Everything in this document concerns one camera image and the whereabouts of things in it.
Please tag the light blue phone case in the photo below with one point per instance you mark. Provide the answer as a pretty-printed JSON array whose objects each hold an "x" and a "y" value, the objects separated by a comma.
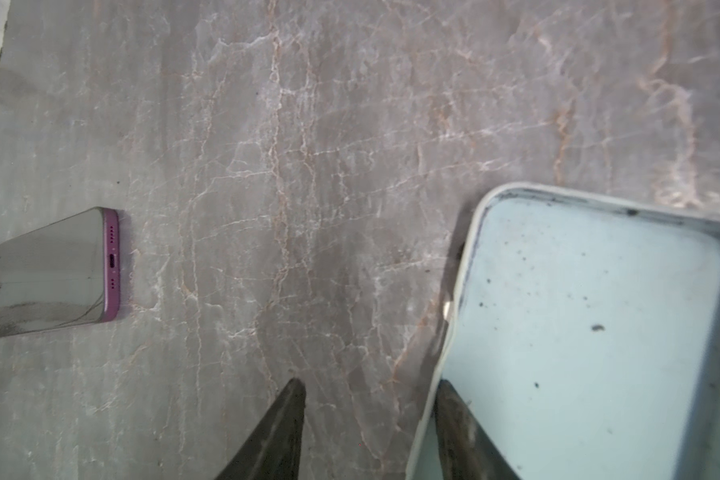
[{"x": 583, "y": 333}]

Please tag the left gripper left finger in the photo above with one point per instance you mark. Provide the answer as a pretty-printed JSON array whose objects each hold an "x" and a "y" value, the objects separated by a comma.
[{"x": 273, "y": 449}]

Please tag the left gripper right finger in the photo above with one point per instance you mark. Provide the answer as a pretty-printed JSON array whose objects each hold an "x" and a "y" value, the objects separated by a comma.
[{"x": 465, "y": 450}]

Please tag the black phone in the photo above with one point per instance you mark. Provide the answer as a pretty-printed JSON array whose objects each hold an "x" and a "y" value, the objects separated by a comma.
[{"x": 62, "y": 275}]

